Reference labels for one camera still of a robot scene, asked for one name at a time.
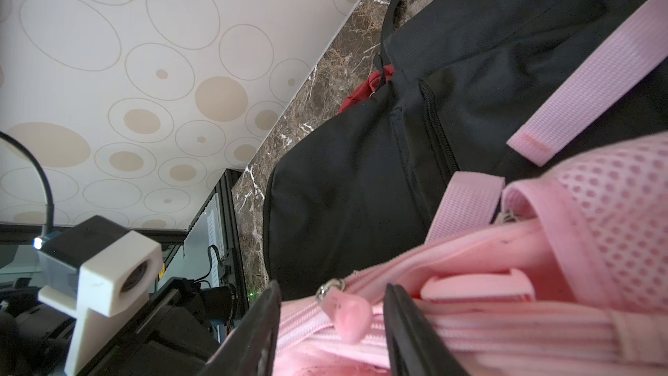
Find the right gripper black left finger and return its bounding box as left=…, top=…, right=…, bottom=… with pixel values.
left=198, top=281, right=282, bottom=376

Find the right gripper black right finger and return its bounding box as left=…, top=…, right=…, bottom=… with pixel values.
left=384, top=285, right=469, bottom=376

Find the pink backpack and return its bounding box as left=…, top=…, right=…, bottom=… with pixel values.
left=274, top=0, right=667, bottom=375

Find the red backpack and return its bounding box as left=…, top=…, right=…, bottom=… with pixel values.
left=339, top=71, right=382, bottom=113

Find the black backpack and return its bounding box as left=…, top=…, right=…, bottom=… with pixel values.
left=263, top=0, right=647, bottom=300

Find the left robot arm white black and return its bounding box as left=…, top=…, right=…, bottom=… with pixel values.
left=1, top=278, right=238, bottom=375

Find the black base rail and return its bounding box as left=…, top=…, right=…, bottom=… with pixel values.
left=156, top=170, right=249, bottom=324

